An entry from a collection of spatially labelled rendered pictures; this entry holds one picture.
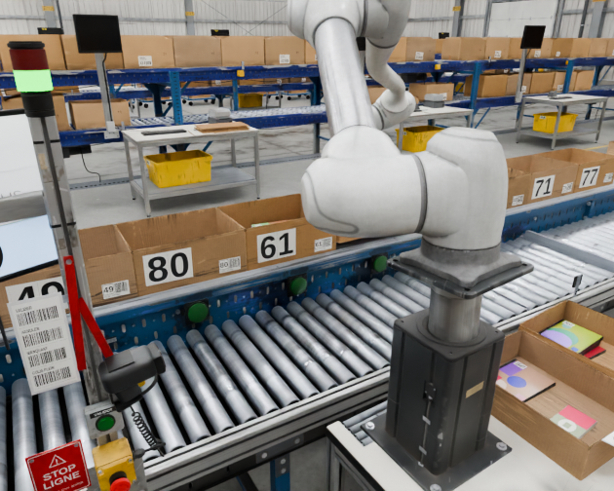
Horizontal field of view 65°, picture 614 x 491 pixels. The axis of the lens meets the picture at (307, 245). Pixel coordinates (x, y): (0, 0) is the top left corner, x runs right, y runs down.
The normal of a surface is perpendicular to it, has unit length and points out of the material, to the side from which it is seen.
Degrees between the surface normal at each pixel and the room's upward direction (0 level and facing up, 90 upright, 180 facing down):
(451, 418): 90
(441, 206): 90
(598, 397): 89
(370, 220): 105
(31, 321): 90
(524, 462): 0
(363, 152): 31
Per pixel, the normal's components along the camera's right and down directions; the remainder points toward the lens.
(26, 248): 0.77, 0.18
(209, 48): 0.50, 0.33
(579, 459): -0.85, 0.22
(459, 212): 0.02, 0.39
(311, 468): 0.00, -0.92
